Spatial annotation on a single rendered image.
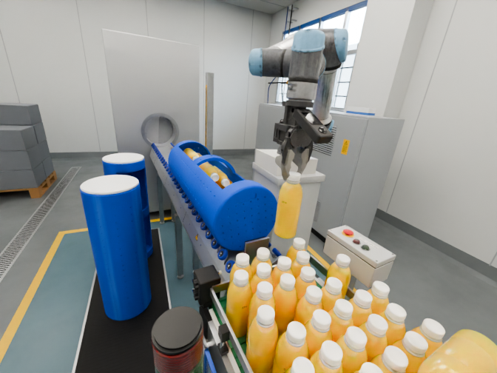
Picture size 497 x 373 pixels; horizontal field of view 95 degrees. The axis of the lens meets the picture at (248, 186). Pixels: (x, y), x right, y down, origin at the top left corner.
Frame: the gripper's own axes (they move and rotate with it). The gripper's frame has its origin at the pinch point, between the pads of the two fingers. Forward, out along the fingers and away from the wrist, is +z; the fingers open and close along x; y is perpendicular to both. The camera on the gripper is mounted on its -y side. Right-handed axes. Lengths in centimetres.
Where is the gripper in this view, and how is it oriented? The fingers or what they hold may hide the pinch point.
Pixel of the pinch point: (293, 175)
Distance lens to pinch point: 66.8
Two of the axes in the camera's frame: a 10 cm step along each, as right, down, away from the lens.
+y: -4.7, -3.6, 8.0
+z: -0.8, 9.3, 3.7
